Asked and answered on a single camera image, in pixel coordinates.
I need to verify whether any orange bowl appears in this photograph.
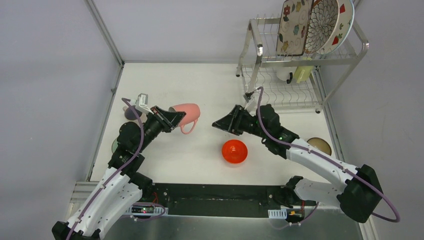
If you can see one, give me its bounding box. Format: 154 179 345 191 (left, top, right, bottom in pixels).
221 139 248 164

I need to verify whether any beige cup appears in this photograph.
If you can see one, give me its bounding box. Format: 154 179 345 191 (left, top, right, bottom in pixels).
123 106 143 121

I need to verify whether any steel two-tier dish rack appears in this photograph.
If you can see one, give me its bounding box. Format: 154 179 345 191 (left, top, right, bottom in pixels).
235 16 369 113

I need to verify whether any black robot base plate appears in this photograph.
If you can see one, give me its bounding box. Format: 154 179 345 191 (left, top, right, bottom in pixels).
140 183 316 218

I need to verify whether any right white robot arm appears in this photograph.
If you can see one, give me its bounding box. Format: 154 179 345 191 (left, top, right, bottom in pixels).
212 104 383 223

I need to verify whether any watermelon pattern round plate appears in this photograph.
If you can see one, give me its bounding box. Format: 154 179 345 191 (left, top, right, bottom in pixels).
317 0 355 55

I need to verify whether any brown petal pattern plate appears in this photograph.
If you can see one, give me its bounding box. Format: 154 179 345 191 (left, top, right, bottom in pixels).
305 0 339 54

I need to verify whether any pink mug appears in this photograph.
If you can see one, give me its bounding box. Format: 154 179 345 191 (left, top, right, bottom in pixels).
168 103 201 135

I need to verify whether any mint green bowl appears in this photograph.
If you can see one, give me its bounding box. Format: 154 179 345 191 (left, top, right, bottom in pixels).
111 138 119 153

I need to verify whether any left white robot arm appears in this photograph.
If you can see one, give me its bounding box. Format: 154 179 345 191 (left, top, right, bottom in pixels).
52 106 187 240

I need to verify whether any square floral plate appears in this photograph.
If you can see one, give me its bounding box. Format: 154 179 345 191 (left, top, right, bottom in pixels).
276 0 314 56

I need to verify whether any brown dish under right arm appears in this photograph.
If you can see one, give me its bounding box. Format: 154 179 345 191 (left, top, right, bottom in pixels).
306 137 333 156

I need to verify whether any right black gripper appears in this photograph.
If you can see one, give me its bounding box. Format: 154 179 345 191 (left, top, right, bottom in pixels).
212 104 269 140

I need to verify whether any white mug black handle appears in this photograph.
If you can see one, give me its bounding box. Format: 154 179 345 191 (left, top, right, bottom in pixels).
276 67 296 84

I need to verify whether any pale yellow mug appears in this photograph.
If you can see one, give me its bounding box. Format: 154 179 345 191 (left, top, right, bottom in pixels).
293 63 315 84

